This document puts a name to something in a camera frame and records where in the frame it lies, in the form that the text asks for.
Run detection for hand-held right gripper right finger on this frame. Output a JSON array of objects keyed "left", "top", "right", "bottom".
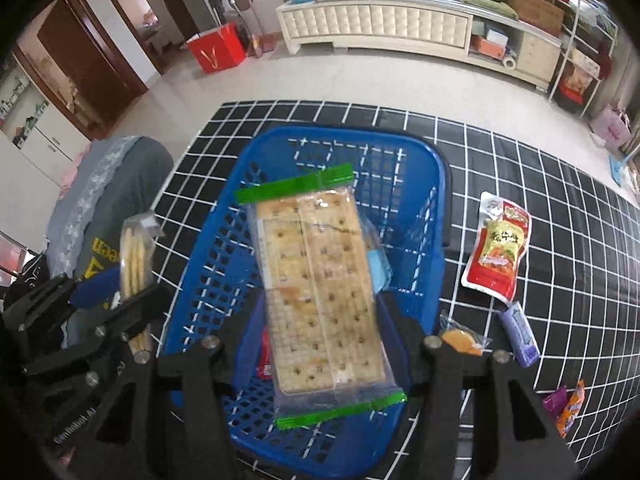
[{"left": 377, "top": 292, "right": 581, "bottom": 480}]

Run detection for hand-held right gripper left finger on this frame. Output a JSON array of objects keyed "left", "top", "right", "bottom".
[{"left": 90, "top": 292, "right": 266, "bottom": 480}]

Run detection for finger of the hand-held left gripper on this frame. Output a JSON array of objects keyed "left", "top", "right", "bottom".
[
  {"left": 0, "top": 265, "right": 123, "bottom": 333},
  {"left": 20, "top": 285, "right": 173, "bottom": 376}
]

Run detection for narrow clear cracker pack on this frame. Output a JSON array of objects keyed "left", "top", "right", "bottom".
[{"left": 119, "top": 212, "right": 163, "bottom": 356}]

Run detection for clear orange cookie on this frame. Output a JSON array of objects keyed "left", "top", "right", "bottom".
[{"left": 439, "top": 310, "right": 493, "bottom": 357}]

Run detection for red white snack packet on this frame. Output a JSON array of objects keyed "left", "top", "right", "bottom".
[{"left": 257, "top": 330, "right": 273, "bottom": 381}]

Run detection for small purple snack packet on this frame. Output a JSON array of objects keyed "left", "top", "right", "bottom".
[{"left": 542, "top": 386, "right": 568, "bottom": 418}]

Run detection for small orange snack packet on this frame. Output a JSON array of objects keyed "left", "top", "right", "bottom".
[{"left": 557, "top": 380, "right": 586, "bottom": 438}]

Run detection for wide cracker pack green ends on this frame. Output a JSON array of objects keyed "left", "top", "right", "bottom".
[{"left": 234, "top": 164, "right": 408, "bottom": 431}]

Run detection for red sauce pouch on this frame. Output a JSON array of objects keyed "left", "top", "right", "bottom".
[{"left": 460, "top": 191, "right": 532, "bottom": 303}]

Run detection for blue plastic basket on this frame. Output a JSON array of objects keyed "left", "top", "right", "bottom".
[{"left": 161, "top": 126, "right": 448, "bottom": 478}]

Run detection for pink cloth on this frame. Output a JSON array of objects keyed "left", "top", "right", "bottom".
[{"left": 60, "top": 152, "right": 86, "bottom": 193}]

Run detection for grey sofa with lace cover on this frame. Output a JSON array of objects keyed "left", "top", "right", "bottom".
[{"left": 45, "top": 135, "right": 175, "bottom": 351}]

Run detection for brown wooden door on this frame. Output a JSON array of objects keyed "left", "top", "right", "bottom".
[{"left": 12, "top": 0, "right": 151, "bottom": 141}]

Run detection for black grid tablecloth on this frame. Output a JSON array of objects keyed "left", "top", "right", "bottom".
[{"left": 150, "top": 100, "right": 640, "bottom": 480}]

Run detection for red paper bag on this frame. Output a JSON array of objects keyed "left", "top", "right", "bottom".
[{"left": 186, "top": 22, "right": 247, "bottom": 76}]

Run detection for broom with red head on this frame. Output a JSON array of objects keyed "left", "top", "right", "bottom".
[{"left": 237, "top": 0, "right": 276, "bottom": 58}]

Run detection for light blue floor mop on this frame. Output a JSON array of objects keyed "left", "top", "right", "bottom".
[{"left": 607, "top": 152, "right": 631, "bottom": 186}]

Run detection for pink tote bag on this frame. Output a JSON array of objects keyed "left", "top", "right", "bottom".
[{"left": 590, "top": 105, "right": 632, "bottom": 151}]

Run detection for white metal shelf rack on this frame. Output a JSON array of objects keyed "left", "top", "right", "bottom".
[{"left": 547, "top": 0, "right": 621, "bottom": 121}]

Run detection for white tufted media cabinet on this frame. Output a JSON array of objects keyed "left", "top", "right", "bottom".
[{"left": 276, "top": 0, "right": 563, "bottom": 93}]

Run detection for green cushion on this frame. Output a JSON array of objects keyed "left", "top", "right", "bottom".
[{"left": 462, "top": 0, "right": 521, "bottom": 21}]

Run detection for brown cardboard box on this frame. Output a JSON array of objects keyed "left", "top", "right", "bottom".
[{"left": 507, "top": 0, "right": 566, "bottom": 38}]

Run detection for white wall cabinet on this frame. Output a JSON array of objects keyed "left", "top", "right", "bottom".
[{"left": 0, "top": 55, "right": 93, "bottom": 188}]

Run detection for brown door frame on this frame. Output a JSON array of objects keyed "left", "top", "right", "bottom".
[{"left": 92, "top": 0, "right": 201, "bottom": 76}]

